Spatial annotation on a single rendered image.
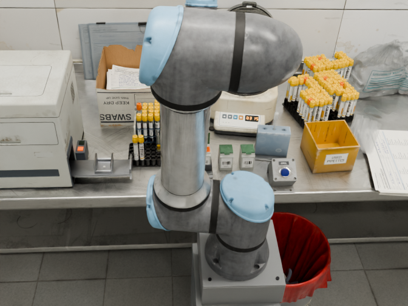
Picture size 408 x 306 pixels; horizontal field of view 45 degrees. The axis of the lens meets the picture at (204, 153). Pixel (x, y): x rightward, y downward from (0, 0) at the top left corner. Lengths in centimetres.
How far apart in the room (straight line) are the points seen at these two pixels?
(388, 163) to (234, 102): 52
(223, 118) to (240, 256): 65
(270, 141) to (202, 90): 82
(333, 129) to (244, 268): 66
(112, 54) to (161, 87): 113
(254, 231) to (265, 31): 48
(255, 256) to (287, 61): 54
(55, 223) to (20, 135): 91
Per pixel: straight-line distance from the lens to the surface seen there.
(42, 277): 240
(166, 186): 96
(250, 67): 69
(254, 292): 118
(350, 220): 230
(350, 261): 250
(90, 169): 147
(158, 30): 69
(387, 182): 157
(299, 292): 184
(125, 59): 186
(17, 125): 136
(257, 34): 70
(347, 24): 198
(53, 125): 133
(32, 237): 220
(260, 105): 163
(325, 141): 165
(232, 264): 112
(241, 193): 101
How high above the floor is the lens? 189
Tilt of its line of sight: 41 degrees down
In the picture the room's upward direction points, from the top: 3 degrees clockwise
